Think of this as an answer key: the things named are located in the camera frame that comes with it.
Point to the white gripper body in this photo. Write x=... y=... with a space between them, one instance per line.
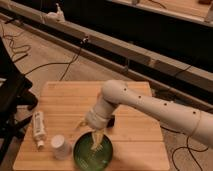
x=100 y=114

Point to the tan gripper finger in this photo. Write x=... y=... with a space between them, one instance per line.
x=97 y=137
x=81 y=124

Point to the white ceramic cup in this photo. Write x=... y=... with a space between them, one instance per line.
x=61 y=148

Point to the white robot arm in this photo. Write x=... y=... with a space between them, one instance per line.
x=193 y=122

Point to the black eraser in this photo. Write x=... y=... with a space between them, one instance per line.
x=111 y=122

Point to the green glass plate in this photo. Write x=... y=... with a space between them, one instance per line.
x=87 y=159

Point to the white lotion tube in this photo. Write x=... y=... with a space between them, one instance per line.
x=39 y=133

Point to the black chair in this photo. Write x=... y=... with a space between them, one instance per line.
x=13 y=92

